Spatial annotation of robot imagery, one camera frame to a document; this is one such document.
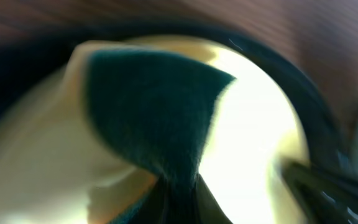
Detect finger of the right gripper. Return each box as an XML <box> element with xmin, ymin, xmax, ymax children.
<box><xmin>280</xmin><ymin>159</ymin><xmax>358</xmax><ymax>224</ymax></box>

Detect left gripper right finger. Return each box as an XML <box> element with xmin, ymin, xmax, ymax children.
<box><xmin>195</xmin><ymin>174</ymin><xmax>232</xmax><ymax>224</ymax></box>

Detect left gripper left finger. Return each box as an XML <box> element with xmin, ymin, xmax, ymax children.
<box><xmin>129</xmin><ymin>179</ymin><xmax>169</xmax><ymax>224</ymax></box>

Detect green yellow sponge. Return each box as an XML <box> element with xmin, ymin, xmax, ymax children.
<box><xmin>63</xmin><ymin>40</ymin><xmax>237</xmax><ymax>224</ymax></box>

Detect yellow plate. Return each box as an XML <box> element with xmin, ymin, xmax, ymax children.
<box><xmin>0</xmin><ymin>35</ymin><xmax>309</xmax><ymax>224</ymax></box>

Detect black round tray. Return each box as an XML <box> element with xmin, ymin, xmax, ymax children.
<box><xmin>0</xmin><ymin>21</ymin><xmax>349</xmax><ymax>171</ymax></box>

